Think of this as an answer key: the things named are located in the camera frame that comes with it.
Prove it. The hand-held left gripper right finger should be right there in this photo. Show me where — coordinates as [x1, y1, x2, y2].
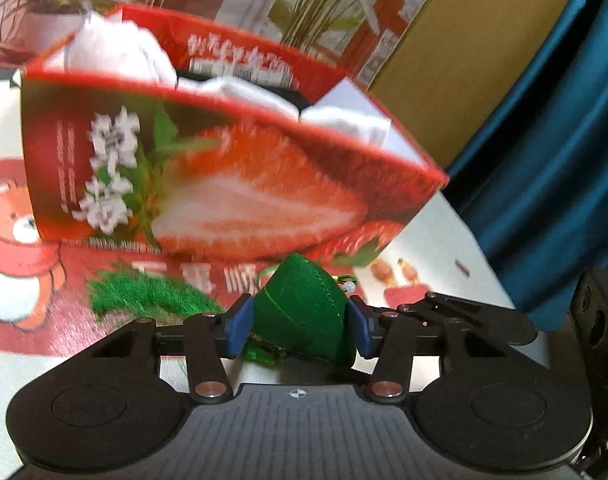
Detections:
[348, 291, 538, 406]

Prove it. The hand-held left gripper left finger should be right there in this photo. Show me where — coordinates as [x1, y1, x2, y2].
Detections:
[90, 293, 256, 406]

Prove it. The green tasselled plush sachet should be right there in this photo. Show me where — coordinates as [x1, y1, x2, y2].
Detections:
[88, 252, 361, 369]

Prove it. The red strawberry cardboard box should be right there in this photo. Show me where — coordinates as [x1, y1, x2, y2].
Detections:
[20, 4, 451, 313]

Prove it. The cream cartoon blanket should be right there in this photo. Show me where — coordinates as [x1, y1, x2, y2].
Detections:
[0, 67, 519, 461]

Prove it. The blue curtain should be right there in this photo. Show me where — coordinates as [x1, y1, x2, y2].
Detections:
[446, 0, 608, 332]

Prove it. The white cloth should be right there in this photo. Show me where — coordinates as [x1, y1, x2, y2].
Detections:
[178, 76, 393, 154]
[46, 10, 179, 87]

